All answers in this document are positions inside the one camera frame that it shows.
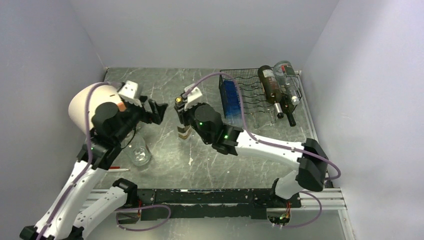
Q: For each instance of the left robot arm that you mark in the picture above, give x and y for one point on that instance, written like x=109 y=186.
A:
x=107 y=120

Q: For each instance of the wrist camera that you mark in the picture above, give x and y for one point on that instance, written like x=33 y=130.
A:
x=130 y=92
x=193 y=98

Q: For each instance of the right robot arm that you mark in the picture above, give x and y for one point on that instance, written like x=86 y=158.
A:
x=307 y=160

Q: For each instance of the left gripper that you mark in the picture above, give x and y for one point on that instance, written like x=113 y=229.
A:
x=147 y=116

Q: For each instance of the clear slim glass bottle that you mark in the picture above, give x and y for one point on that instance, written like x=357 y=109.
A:
x=271 y=111

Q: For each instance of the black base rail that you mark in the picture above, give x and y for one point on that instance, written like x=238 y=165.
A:
x=208 y=203

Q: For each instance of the dark green wine bottle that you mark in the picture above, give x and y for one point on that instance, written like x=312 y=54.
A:
x=271 y=88
x=288 y=109

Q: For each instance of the white and orange drum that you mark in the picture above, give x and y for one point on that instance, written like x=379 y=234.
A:
x=87 y=100

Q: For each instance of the dark green wine bottle front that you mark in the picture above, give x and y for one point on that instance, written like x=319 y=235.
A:
x=288 y=109

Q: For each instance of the clear round bottle white cap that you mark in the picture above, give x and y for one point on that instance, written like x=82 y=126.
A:
x=139 y=151

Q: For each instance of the black wire wine rack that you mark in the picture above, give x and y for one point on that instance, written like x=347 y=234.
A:
x=250 y=86

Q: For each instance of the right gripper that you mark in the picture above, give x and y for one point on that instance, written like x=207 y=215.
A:
x=182 y=113

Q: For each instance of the small clear glass bottle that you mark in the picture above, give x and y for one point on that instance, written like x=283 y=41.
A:
x=254 y=112

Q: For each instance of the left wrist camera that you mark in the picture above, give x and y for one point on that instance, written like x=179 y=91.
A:
x=130 y=92

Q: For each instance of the white pen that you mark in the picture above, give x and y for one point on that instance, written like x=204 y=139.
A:
x=119 y=170

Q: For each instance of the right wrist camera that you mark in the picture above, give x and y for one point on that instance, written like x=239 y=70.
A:
x=193 y=98

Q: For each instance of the clear bottle with label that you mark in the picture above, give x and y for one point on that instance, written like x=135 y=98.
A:
x=183 y=129

